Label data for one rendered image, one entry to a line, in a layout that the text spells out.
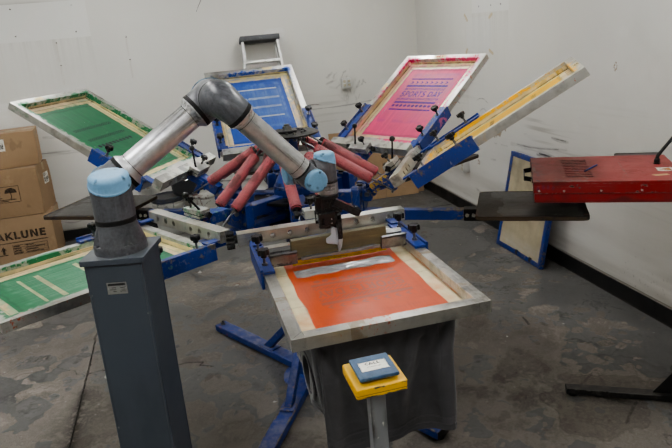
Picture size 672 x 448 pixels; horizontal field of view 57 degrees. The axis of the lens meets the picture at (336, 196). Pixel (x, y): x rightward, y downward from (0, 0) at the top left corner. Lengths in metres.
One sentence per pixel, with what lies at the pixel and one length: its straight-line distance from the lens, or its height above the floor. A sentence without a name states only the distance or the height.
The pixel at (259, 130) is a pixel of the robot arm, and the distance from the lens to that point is 1.92.
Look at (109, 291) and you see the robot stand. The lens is 1.92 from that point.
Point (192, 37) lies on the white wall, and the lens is 6.22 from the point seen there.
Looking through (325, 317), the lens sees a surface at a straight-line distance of 1.87.
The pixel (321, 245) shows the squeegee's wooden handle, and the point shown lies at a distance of 2.25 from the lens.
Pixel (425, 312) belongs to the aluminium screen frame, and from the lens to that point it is 1.78.
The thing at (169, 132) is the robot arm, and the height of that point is 1.51.
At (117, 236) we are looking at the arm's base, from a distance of 1.87.
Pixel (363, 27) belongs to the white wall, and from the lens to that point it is 6.51.
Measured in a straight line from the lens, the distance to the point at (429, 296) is 1.96.
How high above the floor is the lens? 1.78
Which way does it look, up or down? 15 degrees down
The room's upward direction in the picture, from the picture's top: 5 degrees counter-clockwise
